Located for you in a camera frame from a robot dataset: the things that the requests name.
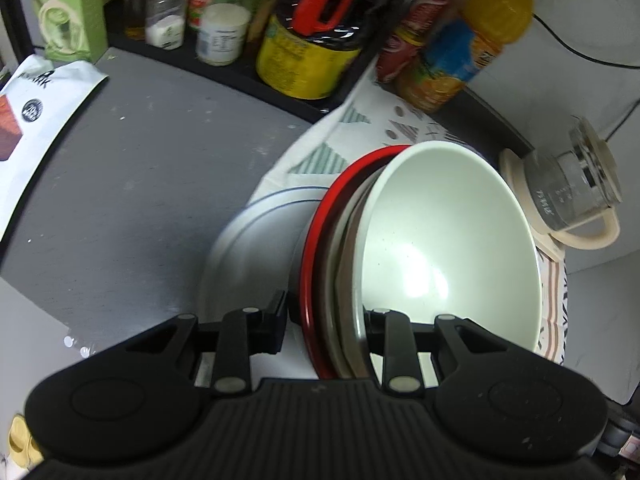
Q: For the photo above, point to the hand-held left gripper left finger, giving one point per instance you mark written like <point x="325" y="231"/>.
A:
<point x="274" y="327"/>

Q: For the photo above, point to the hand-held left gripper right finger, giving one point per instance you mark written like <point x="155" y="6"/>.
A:
<point x="396" y="345"/>

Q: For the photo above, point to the grey bowl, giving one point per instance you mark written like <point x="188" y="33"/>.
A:
<point x="345" y="310"/>

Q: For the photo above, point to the red rimmed bowl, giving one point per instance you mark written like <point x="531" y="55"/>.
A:
<point x="312" y="270"/>

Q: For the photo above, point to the pale green bowl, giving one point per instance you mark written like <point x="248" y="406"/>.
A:
<point x="440" y="240"/>

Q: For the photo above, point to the white plate with crossed-utensils print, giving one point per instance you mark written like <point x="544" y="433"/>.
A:
<point x="255" y="265"/>

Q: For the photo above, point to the patterned table mat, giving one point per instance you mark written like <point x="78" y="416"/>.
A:
<point x="320" y="160"/>

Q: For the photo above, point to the cream kettle base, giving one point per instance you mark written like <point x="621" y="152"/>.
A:
<point x="512" y="175"/>

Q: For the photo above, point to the glass kettle with cream lid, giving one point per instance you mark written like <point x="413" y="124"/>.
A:
<point x="575" y="185"/>

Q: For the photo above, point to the black tray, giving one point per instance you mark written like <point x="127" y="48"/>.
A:
<point x="235" y="82"/>

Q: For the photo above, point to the pale yellow object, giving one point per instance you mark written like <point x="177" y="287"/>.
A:
<point x="22" y="440"/>

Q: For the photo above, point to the white lidded jar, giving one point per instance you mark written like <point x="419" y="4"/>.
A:
<point x="222" y="35"/>

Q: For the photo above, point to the white printed bag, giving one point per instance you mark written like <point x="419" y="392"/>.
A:
<point x="45" y="115"/>

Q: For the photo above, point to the orange juice bottle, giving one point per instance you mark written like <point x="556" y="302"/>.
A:
<point x="475" y="35"/>

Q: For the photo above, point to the glass jar with silver lid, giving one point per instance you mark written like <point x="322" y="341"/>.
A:
<point x="165" y="15"/>

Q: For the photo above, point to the glass oil bottle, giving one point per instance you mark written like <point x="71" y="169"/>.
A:
<point x="135" y="5"/>

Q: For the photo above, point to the green carton box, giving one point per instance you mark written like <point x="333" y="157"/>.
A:
<point x="65" y="10"/>

